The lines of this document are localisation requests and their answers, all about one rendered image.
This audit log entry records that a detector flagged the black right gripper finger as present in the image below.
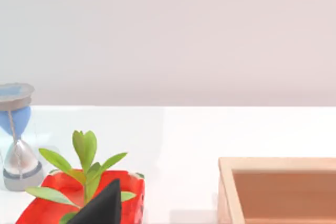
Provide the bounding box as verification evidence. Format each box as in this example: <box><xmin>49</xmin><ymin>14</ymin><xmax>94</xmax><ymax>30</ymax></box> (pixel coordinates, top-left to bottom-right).
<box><xmin>66</xmin><ymin>178</ymin><xmax>122</xmax><ymax>224</ymax></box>

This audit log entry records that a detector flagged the red plant pot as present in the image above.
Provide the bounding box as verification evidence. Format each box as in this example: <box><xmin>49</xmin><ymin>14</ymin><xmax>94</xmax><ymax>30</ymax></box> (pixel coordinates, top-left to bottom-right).
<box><xmin>15</xmin><ymin>169</ymin><xmax>146</xmax><ymax>224</ymax></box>

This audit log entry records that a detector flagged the green leafy plant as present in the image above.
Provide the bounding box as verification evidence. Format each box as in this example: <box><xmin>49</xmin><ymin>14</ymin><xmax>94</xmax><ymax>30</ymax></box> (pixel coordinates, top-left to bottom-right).
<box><xmin>25</xmin><ymin>130</ymin><xmax>137</xmax><ymax>224</ymax></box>

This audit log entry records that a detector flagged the blue and grey hourglass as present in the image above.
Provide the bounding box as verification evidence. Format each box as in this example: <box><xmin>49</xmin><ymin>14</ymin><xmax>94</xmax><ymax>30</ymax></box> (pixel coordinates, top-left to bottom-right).
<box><xmin>0</xmin><ymin>83</ymin><xmax>45</xmax><ymax>191</ymax></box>

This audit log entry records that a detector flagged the shallow salmon-coloured box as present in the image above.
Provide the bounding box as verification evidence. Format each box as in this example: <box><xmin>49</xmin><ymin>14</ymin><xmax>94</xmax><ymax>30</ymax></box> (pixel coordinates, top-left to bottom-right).
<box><xmin>218</xmin><ymin>157</ymin><xmax>336</xmax><ymax>224</ymax></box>

